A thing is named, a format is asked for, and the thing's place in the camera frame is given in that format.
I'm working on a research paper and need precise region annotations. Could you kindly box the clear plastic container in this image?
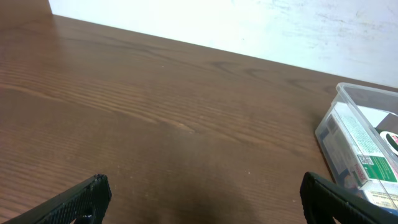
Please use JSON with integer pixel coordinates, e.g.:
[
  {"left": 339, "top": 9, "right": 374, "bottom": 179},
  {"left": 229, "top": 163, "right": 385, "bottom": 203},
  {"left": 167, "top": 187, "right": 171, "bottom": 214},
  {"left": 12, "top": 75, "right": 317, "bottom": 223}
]
[{"left": 315, "top": 82, "right": 398, "bottom": 215}]

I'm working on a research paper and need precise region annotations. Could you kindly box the white and green box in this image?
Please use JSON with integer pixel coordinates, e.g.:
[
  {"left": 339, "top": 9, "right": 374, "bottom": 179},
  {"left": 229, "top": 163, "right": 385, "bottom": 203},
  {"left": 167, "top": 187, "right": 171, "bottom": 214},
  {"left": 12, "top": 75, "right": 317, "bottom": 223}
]
[{"left": 332, "top": 103, "right": 397, "bottom": 186}]

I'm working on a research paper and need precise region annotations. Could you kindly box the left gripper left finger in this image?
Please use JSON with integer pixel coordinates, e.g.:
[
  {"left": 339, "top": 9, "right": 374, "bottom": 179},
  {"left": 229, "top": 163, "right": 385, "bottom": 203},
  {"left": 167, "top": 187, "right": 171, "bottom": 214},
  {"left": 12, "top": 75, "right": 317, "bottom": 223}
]
[{"left": 5, "top": 174, "right": 112, "bottom": 224}]

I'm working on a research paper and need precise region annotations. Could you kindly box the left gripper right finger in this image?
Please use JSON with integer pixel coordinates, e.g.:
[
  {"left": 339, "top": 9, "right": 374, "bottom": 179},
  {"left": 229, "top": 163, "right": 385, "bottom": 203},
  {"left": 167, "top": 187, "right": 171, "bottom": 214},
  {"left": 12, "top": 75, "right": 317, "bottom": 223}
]
[{"left": 300, "top": 172, "right": 397, "bottom": 224}]

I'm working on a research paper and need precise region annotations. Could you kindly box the green square box white ring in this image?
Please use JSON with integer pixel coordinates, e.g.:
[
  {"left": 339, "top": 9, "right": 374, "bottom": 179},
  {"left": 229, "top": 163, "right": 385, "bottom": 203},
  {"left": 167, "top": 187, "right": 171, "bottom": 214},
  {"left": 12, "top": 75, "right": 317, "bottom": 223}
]
[{"left": 374, "top": 112, "right": 398, "bottom": 156}]

